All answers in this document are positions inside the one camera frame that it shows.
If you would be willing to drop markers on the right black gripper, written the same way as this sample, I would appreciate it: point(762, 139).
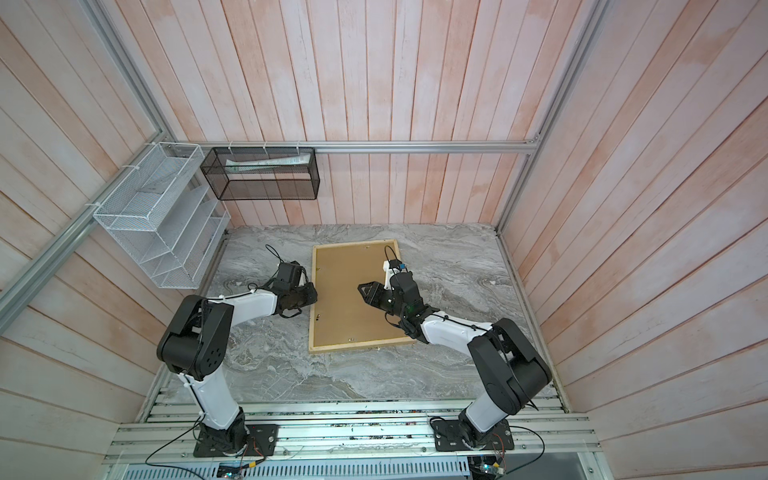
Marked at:
point(373, 297)

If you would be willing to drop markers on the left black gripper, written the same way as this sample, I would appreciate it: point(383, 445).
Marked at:
point(312, 295)

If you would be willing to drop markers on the brown backing board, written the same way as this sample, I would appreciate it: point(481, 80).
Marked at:
point(348, 288)

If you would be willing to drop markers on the wooden picture frame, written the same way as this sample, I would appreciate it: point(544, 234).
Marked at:
point(360, 347)

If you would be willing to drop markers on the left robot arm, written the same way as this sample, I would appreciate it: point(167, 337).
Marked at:
point(194, 345)

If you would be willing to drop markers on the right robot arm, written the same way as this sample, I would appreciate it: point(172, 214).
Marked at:
point(511, 370)

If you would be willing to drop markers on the paper in black basket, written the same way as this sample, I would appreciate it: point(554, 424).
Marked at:
point(280, 165)

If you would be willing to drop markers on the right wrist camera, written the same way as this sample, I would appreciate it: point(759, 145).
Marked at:
point(391, 268)

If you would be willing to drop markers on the black wire mesh basket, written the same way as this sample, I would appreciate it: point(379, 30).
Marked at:
point(302, 185)

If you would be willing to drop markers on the white wire mesh shelf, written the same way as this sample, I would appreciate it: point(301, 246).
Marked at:
point(168, 227)

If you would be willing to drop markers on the aluminium rail platform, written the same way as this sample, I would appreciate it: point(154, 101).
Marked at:
point(339, 430)

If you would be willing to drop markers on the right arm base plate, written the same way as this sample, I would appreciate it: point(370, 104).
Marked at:
point(459, 435)

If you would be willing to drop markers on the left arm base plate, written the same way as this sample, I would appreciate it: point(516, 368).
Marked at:
point(250, 439)

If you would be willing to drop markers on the aluminium frame profile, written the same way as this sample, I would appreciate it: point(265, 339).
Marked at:
point(32, 279)

